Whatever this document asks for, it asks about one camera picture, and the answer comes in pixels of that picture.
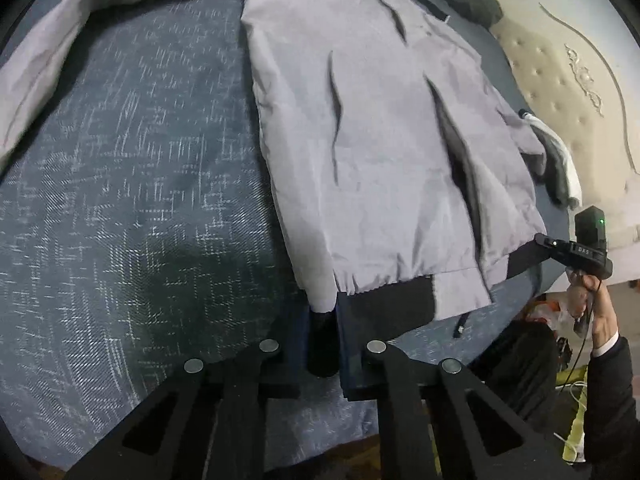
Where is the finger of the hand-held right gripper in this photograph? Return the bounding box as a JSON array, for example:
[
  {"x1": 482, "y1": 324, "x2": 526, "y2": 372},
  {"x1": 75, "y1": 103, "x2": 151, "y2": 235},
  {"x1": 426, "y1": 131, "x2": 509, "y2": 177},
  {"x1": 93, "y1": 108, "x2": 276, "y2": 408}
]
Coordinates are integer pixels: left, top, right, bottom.
[{"x1": 534, "y1": 232, "x2": 571, "y2": 267}]

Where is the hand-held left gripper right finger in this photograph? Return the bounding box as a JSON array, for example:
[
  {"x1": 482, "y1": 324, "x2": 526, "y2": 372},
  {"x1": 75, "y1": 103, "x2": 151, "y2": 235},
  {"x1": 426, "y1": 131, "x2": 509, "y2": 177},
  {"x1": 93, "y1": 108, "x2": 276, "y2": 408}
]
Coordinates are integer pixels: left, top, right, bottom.
[{"x1": 342, "y1": 340, "x2": 576, "y2": 480}]

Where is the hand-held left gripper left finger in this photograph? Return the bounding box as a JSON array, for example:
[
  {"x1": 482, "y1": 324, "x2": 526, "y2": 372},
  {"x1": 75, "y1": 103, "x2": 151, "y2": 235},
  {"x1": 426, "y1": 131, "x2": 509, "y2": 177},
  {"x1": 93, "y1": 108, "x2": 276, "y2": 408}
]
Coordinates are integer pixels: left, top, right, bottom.
[{"x1": 65, "y1": 339, "x2": 301, "y2": 480}]

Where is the person's right hand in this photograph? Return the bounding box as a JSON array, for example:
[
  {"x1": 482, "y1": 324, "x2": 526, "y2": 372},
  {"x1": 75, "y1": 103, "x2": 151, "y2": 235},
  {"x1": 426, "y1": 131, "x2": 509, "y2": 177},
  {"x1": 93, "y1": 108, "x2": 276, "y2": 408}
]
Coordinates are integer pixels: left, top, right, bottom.
[{"x1": 567, "y1": 272, "x2": 621, "y2": 356}]

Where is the cream tufted headboard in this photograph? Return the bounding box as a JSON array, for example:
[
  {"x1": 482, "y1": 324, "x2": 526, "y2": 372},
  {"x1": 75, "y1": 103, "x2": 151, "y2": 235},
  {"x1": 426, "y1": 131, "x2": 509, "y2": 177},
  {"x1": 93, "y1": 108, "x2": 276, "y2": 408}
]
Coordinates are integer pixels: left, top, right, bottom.
[{"x1": 492, "y1": 0, "x2": 640, "y2": 286}]

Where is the blue patterned bed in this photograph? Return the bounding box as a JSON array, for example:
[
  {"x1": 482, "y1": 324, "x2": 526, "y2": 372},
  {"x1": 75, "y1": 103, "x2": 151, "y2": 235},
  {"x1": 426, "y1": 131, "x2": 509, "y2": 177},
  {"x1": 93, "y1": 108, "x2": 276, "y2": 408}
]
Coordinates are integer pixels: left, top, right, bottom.
[{"x1": 0, "y1": 0, "x2": 576, "y2": 471}]

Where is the black garment with white cuff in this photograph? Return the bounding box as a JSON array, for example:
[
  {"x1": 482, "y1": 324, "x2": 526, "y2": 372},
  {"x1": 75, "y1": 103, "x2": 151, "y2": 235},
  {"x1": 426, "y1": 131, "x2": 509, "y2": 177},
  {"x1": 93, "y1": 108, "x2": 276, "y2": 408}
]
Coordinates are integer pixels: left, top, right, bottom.
[{"x1": 414, "y1": 0, "x2": 452, "y2": 25}]

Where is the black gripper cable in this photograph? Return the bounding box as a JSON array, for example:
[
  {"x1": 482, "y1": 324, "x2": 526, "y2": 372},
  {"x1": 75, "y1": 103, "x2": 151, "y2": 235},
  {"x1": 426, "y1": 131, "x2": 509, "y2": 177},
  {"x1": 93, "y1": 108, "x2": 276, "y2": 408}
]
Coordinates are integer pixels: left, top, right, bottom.
[{"x1": 555, "y1": 277, "x2": 603, "y2": 388}]

